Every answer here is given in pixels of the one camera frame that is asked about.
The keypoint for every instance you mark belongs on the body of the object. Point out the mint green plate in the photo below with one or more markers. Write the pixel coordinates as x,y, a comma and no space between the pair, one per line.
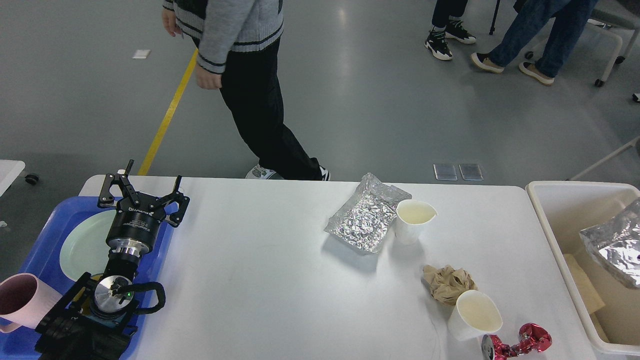
85,248

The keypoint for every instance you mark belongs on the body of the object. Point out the foil sheet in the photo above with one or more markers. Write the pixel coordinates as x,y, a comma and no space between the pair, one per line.
615,245
364,219

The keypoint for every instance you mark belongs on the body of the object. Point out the person in black trousers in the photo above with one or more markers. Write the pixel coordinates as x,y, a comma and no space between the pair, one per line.
238,43

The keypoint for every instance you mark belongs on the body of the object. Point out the white paper cup upper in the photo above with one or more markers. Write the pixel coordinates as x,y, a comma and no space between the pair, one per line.
412,217

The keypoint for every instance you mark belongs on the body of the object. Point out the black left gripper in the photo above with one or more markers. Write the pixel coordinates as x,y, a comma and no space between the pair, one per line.
134,227

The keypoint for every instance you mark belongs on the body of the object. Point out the pink mug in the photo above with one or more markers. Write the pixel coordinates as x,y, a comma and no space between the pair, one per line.
24,301

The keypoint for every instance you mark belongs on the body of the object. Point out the white paper cup lower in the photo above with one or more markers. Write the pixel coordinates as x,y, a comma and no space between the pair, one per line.
475,314

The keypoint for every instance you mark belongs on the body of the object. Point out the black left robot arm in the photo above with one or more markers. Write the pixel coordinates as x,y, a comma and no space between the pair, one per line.
92,320

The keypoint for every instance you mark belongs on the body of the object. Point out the white paper cup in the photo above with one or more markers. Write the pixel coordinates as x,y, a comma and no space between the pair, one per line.
412,217
475,314

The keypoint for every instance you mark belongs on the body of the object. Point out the brown paper bag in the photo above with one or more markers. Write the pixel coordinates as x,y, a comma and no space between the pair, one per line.
589,295

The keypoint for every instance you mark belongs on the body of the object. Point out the red candy wrapper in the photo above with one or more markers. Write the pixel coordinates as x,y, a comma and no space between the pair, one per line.
532,337

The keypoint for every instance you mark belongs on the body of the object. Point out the blue plastic tray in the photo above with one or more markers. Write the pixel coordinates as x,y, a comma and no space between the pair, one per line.
43,262

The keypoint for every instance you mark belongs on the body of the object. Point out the beige plastic bin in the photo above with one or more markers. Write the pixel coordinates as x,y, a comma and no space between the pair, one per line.
564,209

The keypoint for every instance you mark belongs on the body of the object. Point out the crumpled brown napkin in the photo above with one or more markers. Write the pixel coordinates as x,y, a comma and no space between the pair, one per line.
447,284

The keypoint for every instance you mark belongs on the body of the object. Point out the small white side table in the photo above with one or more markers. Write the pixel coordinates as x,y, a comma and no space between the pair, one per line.
10,170

